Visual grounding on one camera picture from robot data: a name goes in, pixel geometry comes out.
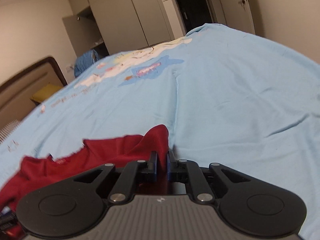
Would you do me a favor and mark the dark red sweater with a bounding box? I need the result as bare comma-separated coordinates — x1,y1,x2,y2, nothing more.
1,125,169,239

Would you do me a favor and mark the light blue cartoon bed sheet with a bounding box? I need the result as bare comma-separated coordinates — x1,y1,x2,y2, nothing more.
1,24,319,239

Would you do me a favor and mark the brown padded headboard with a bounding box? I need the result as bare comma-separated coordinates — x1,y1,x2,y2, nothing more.
0,56,67,128

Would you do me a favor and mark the blue garment on chair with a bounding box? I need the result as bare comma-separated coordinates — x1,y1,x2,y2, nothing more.
74,49,100,78

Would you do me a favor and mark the olive yellow pillow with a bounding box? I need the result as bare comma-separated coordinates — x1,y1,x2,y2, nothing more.
30,83,63,103

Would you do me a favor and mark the grey built-in wardrobe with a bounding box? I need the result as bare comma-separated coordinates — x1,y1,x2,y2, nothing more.
62,0,185,56

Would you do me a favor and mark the white door with handle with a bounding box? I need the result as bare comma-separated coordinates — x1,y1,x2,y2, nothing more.
220,0,255,35

